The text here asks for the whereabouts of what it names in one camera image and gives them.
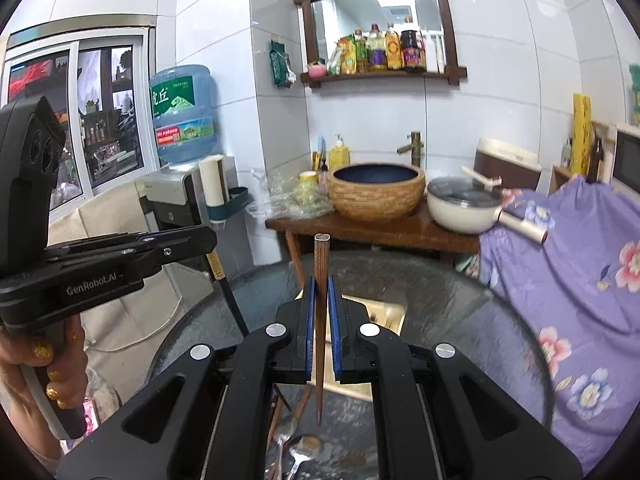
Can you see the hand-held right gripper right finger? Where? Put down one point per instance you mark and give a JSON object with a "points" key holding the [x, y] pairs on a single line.
{"points": [[335, 330]]}

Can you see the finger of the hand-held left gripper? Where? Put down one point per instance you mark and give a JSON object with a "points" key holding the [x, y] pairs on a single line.
{"points": [[175, 247]]}

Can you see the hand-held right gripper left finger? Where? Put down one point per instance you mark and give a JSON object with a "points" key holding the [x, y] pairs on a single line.
{"points": [[307, 330]]}

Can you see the cream plastic utensil holder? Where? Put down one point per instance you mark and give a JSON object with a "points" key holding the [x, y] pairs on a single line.
{"points": [[387, 317]]}

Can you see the dark wooden chopstick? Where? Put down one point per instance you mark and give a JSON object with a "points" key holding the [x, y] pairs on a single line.
{"points": [[321, 260]]}

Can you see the metal spoon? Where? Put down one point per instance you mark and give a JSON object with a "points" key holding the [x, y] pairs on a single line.
{"points": [[305, 447], [284, 437]]}

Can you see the person's left hand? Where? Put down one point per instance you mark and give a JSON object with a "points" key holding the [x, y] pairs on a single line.
{"points": [[55, 360]]}

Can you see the grey water dispenser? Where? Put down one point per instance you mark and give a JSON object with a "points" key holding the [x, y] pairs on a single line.
{"points": [[170, 195]]}

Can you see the teal cup holder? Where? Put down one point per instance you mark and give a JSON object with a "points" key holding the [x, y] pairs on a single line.
{"points": [[235, 200]]}

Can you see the black rod with gold band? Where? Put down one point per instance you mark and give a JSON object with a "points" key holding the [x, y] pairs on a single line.
{"points": [[232, 300]]}

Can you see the paper towel roll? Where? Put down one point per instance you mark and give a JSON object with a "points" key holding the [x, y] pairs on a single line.
{"points": [[214, 180]]}

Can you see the wooden side table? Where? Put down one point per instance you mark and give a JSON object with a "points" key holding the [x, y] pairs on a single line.
{"points": [[375, 232]]}

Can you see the crumpled clear plastic bags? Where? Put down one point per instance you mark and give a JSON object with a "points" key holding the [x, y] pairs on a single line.
{"points": [[285, 202]]}

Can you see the woven pattern basin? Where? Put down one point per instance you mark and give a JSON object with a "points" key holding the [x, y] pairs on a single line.
{"points": [[375, 200]]}

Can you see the blue water bottle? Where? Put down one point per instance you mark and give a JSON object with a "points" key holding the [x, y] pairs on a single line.
{"points": [[182, 110]]}

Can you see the small yellow cup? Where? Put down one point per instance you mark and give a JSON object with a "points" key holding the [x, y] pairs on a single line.
{"points": [[309, 176]]}

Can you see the sliding aluminium window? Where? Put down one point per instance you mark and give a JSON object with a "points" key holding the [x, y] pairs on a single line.
{"points": [[100, 110]]}

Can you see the round glass table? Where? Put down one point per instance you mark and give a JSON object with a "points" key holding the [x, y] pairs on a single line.
{"points": [[500, 340]]}

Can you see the white pot with glass lid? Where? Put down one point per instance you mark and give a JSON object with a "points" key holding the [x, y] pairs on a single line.
{"points": [[460, 215]]}

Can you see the yellow soap pump bottle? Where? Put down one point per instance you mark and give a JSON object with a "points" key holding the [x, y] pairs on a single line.
{"points": [[339, 155]]}

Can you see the bronze faucet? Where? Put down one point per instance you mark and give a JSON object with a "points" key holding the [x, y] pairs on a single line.
{"points": [[415, 147]]}

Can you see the green hanging packet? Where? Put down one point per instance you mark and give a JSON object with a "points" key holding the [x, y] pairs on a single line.
{"points": [[281, 62]]}

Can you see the small pink bowl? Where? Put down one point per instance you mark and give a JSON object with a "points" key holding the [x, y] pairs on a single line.
{"points": [[317, 70]]}

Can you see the brown white rice cooker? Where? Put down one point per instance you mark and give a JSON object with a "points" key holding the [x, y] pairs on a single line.
{"points": [[500, 165]]}

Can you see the wooden framed mirror shelf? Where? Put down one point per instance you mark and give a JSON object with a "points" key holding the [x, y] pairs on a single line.
{"points": [[306, 40]]}

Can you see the purple floral cloth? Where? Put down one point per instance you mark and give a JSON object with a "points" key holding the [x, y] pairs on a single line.
{"points": [[575, 270]]}

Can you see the yellow green snack pouch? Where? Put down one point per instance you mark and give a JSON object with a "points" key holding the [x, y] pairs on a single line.
{"points": [[342, 57]]}

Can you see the green label bottle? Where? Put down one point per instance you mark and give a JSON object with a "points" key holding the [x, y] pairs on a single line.
{"points": [[360, 55]]}

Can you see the yellow oil bottle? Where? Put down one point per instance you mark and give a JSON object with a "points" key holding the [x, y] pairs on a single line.
{"points": [[393, 50], [376, 50]]}

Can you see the small clear bottle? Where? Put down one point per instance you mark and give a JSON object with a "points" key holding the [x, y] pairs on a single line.
{"points": [[566, 155]]}

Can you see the white plastic bottle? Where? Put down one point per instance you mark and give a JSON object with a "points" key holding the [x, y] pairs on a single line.
{"points": [[434, 55]]}

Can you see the dark soy sauce bottle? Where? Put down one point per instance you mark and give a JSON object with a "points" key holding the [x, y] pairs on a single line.
{"points": [[412, 47]]}

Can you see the brown glass bottle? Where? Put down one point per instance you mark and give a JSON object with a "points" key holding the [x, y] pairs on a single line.
{"points": [[595, 157]]}

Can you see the yellow roll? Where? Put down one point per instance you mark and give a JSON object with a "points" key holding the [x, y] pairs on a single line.
{"points": [[582, 135]]}

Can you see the small wooden rack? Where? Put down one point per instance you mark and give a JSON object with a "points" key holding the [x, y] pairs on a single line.
{"points": [[607, 135]]}

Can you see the white microwave oven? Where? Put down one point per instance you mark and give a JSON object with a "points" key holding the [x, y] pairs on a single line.
{"points": [[627, 160]]}

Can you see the green tub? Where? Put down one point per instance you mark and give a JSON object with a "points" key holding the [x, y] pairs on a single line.
{"points": [[635, 77], [636, 107]]}

